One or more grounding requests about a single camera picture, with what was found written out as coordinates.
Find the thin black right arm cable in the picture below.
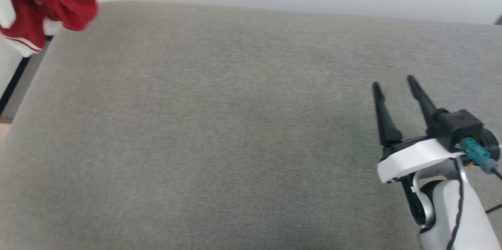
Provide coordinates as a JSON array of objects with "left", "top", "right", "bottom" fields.
[{"left": 446, "top": 158, "right": 467, "bottom": 250}]

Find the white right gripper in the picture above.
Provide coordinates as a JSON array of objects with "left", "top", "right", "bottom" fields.
[{"left": 371, "top": 74, "right": 467, "bottom": 184}]

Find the teal plug right camera cable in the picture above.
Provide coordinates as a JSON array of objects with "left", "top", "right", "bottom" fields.
[{"left": 460, "top": 137, "right": 502, "bottom": 181}]

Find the black skirting strip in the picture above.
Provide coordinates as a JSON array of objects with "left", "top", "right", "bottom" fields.
[{"left": 0, "top": 35, "right": 54, "bottom": 116}]

